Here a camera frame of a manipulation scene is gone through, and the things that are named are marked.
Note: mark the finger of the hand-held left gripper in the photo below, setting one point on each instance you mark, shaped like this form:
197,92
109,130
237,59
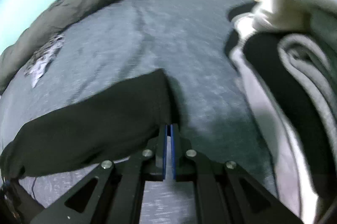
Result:
6,182

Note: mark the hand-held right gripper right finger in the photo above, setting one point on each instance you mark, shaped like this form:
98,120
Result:
173,150

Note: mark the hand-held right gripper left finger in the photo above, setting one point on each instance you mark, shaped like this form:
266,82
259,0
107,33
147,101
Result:
165,150

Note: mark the black fleece pants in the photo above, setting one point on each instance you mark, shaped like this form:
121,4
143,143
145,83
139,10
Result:
92,124

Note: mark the white folded garment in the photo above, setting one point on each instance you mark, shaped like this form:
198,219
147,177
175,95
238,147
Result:
263,113

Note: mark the light blue crumpled garment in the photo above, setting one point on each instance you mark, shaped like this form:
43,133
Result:
42,60

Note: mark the grey folded garment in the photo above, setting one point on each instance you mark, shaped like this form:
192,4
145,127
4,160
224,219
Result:
308,68

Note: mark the white folded sweater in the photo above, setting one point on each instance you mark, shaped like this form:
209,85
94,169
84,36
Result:
289,2

